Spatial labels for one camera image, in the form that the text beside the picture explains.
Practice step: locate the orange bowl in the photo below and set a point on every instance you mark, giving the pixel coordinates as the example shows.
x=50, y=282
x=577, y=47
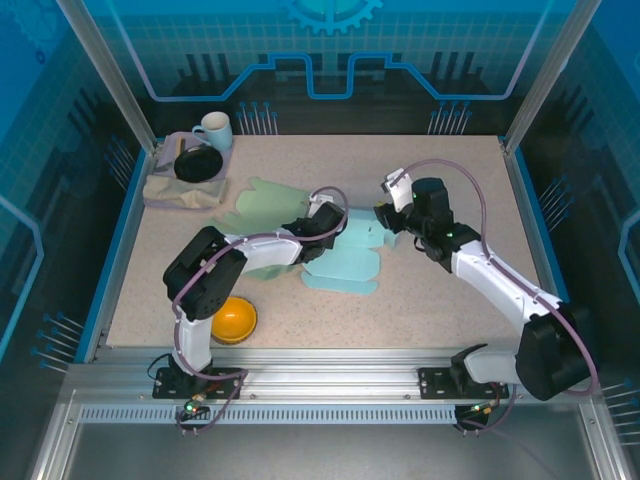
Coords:
x=234, y=320

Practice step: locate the beige folded cloth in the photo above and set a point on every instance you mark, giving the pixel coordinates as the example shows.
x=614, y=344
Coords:
x=185, y=195

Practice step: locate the lavender tray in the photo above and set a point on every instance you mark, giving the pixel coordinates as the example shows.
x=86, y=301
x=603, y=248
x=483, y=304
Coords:
x=226, y=157

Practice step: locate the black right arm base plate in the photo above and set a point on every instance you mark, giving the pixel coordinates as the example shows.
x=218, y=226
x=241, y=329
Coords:
x=435, y=382

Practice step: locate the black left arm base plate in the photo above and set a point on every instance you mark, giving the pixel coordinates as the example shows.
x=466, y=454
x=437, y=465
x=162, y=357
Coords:
x=170, y=382

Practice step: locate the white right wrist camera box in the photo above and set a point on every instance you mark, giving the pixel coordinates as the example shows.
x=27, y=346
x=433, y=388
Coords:
x=399, y=192

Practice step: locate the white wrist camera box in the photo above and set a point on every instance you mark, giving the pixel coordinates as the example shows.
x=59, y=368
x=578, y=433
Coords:
x=317, y=201
x=399, y=192

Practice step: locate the aluminium side rail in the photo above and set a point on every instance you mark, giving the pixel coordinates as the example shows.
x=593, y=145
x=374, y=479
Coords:
x=531, y=225
x=129, y=250

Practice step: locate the light blue mug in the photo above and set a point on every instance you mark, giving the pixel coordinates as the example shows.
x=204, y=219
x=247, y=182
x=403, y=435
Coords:
x=218, y=132

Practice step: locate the aluminium frame post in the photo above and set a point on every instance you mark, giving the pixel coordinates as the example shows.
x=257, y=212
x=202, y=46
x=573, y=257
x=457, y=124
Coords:
x=550, y=75
x=105, y=75

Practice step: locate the light green cloth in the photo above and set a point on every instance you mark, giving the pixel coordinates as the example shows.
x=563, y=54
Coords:
x=270, y=205

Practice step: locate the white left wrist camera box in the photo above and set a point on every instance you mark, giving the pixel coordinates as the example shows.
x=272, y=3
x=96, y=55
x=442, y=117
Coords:
x=317, y=201

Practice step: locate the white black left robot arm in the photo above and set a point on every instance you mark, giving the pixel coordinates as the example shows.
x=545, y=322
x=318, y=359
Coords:
x=265, y=250

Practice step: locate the black plate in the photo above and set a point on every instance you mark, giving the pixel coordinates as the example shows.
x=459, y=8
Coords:
x=197, y=165

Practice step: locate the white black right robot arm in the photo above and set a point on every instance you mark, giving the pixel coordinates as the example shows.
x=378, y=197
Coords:
x=495, y=285

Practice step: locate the light blue cloth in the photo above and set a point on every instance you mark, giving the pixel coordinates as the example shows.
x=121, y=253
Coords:
x=350, y=270

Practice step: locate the aluminium frame rail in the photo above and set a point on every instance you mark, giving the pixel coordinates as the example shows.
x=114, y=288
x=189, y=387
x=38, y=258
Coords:
x=325, y=370

